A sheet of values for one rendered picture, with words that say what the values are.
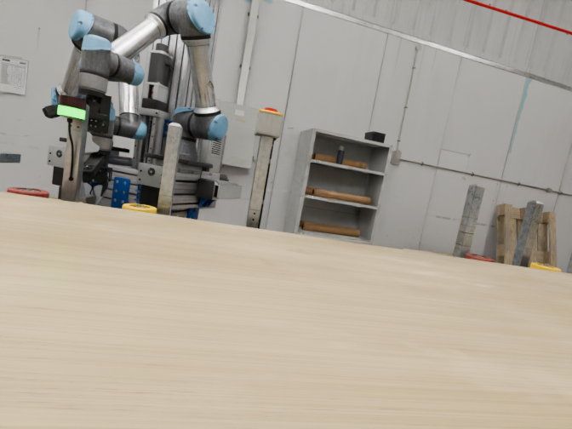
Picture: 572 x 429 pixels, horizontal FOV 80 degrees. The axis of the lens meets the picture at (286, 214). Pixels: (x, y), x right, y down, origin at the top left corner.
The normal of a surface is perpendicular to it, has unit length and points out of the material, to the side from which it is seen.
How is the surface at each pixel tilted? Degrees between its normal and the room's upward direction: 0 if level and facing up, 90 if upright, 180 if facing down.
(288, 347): 0
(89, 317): 0
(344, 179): 90
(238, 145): 90
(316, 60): 90
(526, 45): 90
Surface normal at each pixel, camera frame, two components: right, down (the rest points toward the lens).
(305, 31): 0.23, 0.15
